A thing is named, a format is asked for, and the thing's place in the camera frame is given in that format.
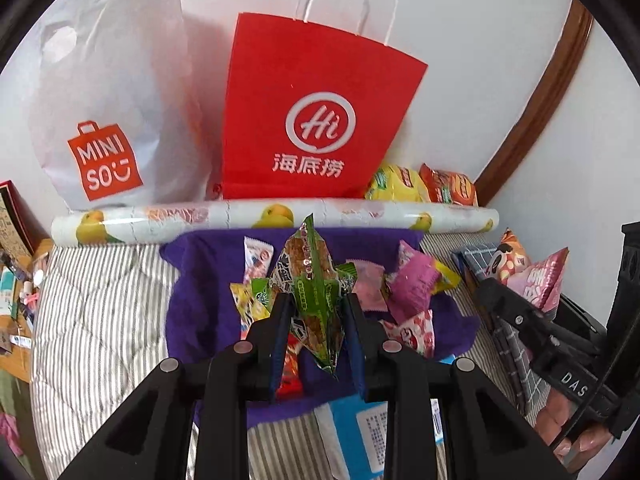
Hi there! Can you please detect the brown wooden door frame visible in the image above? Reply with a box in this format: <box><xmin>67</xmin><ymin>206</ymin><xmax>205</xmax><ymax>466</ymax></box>
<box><xmin>472</xmin><ymin>0</ymin><xmax>594</xmax><ymax>194</ymax></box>

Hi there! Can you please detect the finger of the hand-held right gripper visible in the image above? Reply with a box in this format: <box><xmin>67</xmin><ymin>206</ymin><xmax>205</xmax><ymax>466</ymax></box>
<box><xmin>472</xmin><ymin>277</ymin><xmax>556</xmax><ymax>357</ymax></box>
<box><xmin>555</xmin><ymin>296</ymin><xmax>608</xmax><ymax>347</ymax></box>

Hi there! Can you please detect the wooden nightstand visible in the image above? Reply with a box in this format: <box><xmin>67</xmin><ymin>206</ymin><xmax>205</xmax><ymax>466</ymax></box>
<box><xmin>0</xmin><ymin>250</ymin><xmax>51</xmax><ymax>386</ymax></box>

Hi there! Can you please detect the red paper bag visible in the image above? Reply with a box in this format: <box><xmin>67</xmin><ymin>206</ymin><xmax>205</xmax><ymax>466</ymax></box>
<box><xmin>220</xmin><ymin>0</ymin><xmax>430</xmax><ymax>202</ymax></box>

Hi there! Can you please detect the striped mattress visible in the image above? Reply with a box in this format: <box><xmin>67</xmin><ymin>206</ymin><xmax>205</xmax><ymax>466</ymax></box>
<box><xmin>30</xmin><ymin>232</ymin><xmax>551</xmax><ymax>480</ymax></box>

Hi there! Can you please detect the purple cloth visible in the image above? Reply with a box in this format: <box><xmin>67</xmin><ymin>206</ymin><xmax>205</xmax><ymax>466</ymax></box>
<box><xmin>160</xmin><ymin>227</ymin><xmax>481</xmax><ymax>431</ymax></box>

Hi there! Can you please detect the black cable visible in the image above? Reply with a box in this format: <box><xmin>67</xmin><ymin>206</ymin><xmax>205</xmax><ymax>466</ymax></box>
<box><xmin>552</xmin><ymin>337</ymin><xmax>640</xmax><ymax>458</ymax></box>

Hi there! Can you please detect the large pink snack packet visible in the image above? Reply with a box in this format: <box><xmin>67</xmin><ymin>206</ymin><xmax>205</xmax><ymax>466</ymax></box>
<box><xmin>515</xmin><ymin>247</ymin><xmax>571</xmax><ymax>322</ymax></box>

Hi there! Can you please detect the plain yellow snack packet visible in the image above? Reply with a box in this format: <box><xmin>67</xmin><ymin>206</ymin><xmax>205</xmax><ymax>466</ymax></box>
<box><xmin>432</xmin><ymin>260</ymin><xmax>462</xmax><ymax>295</ymax></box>

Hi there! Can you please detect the yellow red snack packet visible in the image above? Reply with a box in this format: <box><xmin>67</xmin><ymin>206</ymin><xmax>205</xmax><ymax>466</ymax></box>
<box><xmin>230</xmin><ymin>282</ymin><xmax>273</xmax><ymax>343</ymax></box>

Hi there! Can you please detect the pink white cartoon candy packet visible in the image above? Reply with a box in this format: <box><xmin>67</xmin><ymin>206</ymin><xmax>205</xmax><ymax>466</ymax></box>
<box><xmin>243</xmin><ymin>236</ymin><xmax>275</xmax><ymax>286</ymax></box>

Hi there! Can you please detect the yellow chips bag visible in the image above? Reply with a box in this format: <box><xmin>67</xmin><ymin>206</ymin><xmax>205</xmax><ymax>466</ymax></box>
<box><xmin>365</xmin><ymin>164</ymin><xmax>431</xmax><ymax>204</ymax></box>

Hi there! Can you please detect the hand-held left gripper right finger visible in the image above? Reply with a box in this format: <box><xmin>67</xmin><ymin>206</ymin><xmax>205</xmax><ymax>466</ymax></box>
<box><xmin>342</xmin><ymin>292</ymin><xmax>571</xmax><ymax>480</ymax></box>

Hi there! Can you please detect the pale pink snack packet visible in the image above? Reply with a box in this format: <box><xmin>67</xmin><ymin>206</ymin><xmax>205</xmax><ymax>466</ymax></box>
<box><xmin>346</xmin><ymin>258</ymin><xmax>388</xmax><ymax>313</ymax></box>

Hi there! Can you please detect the magenta snack packet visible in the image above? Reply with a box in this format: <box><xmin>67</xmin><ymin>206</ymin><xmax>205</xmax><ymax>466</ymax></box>
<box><xmin>387</xmin><ymin>241</ymin><xmax>437</xmax><ymax>326</ymax></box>

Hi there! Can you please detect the green snack packet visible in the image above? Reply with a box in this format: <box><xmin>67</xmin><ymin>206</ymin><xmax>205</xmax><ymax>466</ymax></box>
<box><xmin>250</xmin><ymin>214</ymin><xmax>359</xmax><ymax>379</ymax></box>

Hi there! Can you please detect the blue cardboard box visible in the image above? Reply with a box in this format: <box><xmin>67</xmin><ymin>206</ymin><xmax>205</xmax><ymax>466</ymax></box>
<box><xmin>314</xmin><ymin>394</ymin><xmax>446</xmax><ymax>480</ymax></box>

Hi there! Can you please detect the fruit printed paper roll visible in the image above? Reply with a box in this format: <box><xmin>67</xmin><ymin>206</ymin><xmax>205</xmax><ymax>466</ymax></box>
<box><xmin>50</xmin><ymin>199</ymin><xmax>501</xmax><ymax>249</ymax></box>

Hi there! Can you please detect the teal white small box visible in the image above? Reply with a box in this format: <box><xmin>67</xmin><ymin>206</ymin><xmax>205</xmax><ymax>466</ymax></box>
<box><xmin>0</xmin><ymin>267</ymin><xmax>16</xmax><ymax>316</ymax></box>

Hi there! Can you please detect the panda printed snack packet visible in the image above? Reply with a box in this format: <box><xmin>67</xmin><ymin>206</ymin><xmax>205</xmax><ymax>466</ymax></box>
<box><xmin>482</xmin><ymin>228</ymin><xmax>532</xmax><ymax>287</ymax></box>

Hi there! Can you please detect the pink white strawberry packet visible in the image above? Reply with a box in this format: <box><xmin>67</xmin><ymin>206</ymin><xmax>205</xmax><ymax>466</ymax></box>
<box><xmin>379</xmin><ymin>309</ymin><xmax>437</xmax><ymax>358</ymax></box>

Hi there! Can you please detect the orange chips bag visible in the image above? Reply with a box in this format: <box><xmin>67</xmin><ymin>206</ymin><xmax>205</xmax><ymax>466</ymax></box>
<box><xmin>419</xmin><ymin>162</ymin><xmax>479</xmax><ymax>207</ymax></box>

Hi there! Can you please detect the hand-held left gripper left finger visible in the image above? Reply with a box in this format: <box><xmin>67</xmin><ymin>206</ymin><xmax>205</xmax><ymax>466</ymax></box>
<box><xmin>57</xmin><ymin>292</ymin><xmax>296</xmax><ymax>480</ymax></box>

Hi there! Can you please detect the green bedsheet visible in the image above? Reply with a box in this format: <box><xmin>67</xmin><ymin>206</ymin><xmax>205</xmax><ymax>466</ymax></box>
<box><xmin>0</xmin><ymin>375</ymin><xmax>48</xmax><ymax>476</ymax></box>

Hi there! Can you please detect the grey checked folded cloth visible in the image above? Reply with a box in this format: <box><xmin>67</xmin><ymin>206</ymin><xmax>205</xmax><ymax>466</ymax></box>
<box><xmin>450</xmin><ymin>242</ymin><xmax>556</xmax><ymax>417</ymax></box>

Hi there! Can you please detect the white plastic shopping bag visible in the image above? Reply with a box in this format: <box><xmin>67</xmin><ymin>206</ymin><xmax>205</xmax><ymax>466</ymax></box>
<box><xmin>27</xmin><ymin>0</ymin><xmax>222</xmax><ymax>211</ymax></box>

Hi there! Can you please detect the pink cloth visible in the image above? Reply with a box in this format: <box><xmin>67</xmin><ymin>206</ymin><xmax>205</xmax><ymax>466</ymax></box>
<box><xmin>0</xmin><ymin>412</ymin><xmax>25</xmax><ymax>456</ymax></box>

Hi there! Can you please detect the person's right hand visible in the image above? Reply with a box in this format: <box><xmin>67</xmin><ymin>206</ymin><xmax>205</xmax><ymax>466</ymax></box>
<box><xmin>532</xmin><ymin>389</ymin><xmax>621</xmax><ymax>472</ymax></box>

